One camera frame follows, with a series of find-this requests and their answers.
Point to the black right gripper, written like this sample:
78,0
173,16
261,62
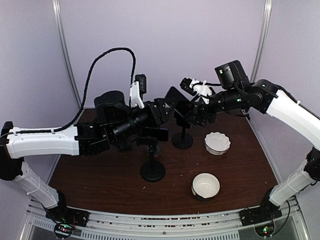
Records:
198,112

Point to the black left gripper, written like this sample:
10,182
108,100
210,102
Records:
160,111

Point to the dark smartphone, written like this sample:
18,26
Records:
174,95

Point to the silver smartphone black screen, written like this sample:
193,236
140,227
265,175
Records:
184,108

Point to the black round-base clamp phone stand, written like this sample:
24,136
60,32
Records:
183,139

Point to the clear-base metal phone stand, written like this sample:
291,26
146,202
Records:
157,152

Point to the black gooseneck phone stand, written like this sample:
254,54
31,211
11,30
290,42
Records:
151,171

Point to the blue-edged black smartphone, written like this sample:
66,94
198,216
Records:
161,134

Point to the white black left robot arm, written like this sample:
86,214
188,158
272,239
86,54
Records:
115,125

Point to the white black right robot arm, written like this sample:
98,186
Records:
267,98

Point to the white scalloped dish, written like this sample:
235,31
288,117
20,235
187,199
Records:
217,143

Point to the white round bowl black rim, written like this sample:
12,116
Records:
205,186

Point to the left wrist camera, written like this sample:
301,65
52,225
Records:
137,89

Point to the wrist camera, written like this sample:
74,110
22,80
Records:
197,88
137,89

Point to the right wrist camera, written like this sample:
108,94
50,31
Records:
197,88

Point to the aluminium front rail frame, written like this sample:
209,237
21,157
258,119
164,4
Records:
223,225

